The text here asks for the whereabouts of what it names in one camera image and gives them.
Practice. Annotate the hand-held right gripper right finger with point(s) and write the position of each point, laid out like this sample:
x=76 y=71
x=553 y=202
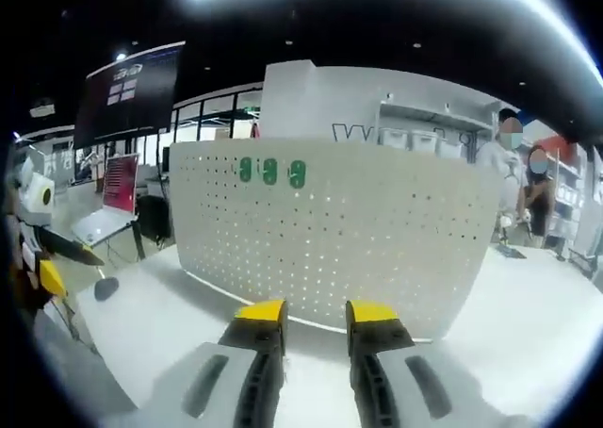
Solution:
x=381 y=352

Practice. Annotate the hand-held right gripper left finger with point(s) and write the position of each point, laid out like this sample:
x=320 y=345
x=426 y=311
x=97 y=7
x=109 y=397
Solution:
x=254 y=352

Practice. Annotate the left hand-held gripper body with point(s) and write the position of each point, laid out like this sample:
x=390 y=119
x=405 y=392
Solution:
x=34 y=183

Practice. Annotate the white perforated mounting plate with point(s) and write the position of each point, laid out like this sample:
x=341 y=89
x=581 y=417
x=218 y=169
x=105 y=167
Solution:
x=330 y=239

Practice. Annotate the black computer mouse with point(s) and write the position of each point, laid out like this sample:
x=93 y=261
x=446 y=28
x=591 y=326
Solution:
x=106 y=289

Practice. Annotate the white ceiling-mounted device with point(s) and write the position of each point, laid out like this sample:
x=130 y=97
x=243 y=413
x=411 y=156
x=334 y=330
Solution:
x=42 y=108

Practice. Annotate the black office chair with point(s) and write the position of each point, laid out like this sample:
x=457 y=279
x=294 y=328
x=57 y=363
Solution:
x=153 y=220

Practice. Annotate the large black display screen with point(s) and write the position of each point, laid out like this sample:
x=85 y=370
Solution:
x=127 y=93

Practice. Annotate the white storage bin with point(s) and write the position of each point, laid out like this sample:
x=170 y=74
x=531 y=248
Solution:
x=395 y=139
x=422 y=143
x=451 y=149

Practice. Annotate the metal storage shelf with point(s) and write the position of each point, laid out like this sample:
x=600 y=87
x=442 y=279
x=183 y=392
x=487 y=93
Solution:
x=433 y=117

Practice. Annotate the red wall sign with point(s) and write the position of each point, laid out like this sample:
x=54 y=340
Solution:
x=558 y=147

